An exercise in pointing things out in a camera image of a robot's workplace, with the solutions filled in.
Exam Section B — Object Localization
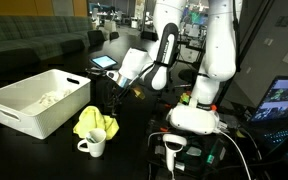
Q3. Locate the green plaid sofa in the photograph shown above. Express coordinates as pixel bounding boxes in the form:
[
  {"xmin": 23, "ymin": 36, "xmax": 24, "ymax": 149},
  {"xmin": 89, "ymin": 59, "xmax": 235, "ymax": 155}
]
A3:
[{"xmin": 0, "ymin": 15, "xmax": 92, "ymax": 73}]

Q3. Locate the white mug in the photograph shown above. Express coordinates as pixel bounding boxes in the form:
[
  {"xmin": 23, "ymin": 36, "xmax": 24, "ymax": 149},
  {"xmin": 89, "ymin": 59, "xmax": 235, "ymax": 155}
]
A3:
[{"xmin": 77, "ymin": 128, "xmax": 106, "ymax": 158}]

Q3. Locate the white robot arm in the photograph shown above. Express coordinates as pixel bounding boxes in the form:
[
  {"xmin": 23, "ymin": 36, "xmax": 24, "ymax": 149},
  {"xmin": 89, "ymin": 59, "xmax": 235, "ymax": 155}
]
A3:
[{"xmin": 108, "ymin": 0, "xmax": 243, "ymax": 118}]

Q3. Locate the yellow towel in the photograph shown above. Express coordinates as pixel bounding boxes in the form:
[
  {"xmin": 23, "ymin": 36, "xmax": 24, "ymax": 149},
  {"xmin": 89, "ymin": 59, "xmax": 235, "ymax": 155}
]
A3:
[{"xmin": 73, "ymin": 106, "xmax": 119, "ymax": 140}]

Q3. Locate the white VR controller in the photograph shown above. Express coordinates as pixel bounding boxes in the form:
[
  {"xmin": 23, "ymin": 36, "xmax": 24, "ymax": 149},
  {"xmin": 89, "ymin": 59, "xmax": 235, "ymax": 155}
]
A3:
[{"xmin": 163, "ymin": 134, "xmax": 187, "ymax": 171}]

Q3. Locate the open laptop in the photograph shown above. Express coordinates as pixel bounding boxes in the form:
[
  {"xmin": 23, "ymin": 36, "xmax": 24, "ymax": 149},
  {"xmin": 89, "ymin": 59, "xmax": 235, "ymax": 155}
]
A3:
[{"xmin": 241, "ymin": 76, "xmax": 288, "ymax": 160}]

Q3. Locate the white towel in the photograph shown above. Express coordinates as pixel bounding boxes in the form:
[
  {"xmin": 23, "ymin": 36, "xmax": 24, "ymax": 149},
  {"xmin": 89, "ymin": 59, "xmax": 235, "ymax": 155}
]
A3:
[{"xmin": 39, "ymin": 89, "xmax": 71, "ymax": 107}]

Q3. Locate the white plastic basket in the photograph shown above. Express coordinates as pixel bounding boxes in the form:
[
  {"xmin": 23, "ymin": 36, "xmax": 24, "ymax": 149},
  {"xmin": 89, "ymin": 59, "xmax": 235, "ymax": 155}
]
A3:
[{"xmin": 0, "ymin": 69, "xmax": 91, "ymax": 139}]

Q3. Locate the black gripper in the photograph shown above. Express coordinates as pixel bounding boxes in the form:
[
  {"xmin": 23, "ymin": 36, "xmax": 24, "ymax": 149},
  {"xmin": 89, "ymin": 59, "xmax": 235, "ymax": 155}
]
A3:
[{"xmin": 108, "ymin": 85, "xmax": 125, "ymax": 117}]

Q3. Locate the tablet with lit screen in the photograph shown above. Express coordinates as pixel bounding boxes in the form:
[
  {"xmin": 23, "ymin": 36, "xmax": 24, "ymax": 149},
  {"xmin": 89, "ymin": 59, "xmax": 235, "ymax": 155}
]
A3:
[{"xmin": 90, "ymin": 55, "xmax": 118, "ymax": 69}]

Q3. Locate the green marker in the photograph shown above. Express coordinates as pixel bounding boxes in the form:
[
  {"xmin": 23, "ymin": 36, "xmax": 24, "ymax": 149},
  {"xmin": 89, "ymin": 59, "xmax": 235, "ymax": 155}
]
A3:
[{"xmin": 86, "ymin": 136, "xmax": 97, "ymax": 143}]

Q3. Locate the white VR headset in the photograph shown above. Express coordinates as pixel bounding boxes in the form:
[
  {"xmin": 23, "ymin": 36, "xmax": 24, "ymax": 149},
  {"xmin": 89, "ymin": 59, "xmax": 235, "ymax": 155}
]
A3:
[{"xmin": 167, "ymin": 104, "xmax": 220, "ymax": 135}]

